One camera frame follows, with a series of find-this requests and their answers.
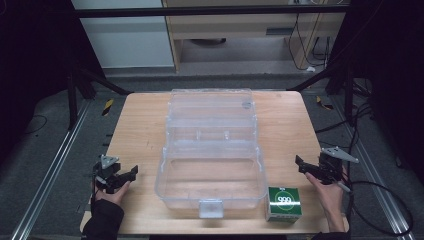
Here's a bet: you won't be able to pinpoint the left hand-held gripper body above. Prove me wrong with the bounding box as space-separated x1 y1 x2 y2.
92 154 125 195

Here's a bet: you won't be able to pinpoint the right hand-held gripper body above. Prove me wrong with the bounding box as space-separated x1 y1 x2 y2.
317 146 360 186

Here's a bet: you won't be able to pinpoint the green cardboard box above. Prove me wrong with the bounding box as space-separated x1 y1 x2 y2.
265 186 303 224

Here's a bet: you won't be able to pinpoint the clear plastic storage box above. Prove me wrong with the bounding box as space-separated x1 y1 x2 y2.
153 87 268 220

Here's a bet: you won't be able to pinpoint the person's left hand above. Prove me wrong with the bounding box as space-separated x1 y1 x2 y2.
94 180 132 207

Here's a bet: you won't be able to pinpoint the person's right hand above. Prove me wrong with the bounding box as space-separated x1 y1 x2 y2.
304 171 349 233

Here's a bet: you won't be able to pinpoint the yellow black striped tape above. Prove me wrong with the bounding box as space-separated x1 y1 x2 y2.
315 95 335 112
101 98 115 117

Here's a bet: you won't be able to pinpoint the black metal stand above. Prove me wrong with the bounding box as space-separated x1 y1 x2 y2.
287 61 357 126
65 63 133 132

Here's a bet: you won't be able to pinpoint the white cabinet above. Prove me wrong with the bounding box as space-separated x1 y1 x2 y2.
71 0 175 70

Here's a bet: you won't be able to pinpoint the light wooden desk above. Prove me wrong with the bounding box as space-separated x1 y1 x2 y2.
162 0 348 73

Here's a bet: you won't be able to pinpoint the aluminium floor rail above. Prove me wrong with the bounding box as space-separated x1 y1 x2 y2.
10 99 92 240
329 95 418 240

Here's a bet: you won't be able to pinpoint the black floor cables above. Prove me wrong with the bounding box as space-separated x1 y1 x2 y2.
314 78 376 149

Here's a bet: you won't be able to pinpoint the thin black floor cable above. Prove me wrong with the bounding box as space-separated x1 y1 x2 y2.
22 114 49 136

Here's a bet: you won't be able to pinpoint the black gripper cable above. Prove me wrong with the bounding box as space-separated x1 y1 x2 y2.
336 179 415 238

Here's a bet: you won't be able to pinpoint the black hanging cables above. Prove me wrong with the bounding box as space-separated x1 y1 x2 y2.
287 12 335 72

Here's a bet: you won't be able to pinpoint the black horizontal frame bar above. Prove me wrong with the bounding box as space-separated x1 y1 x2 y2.
73 5 350 19

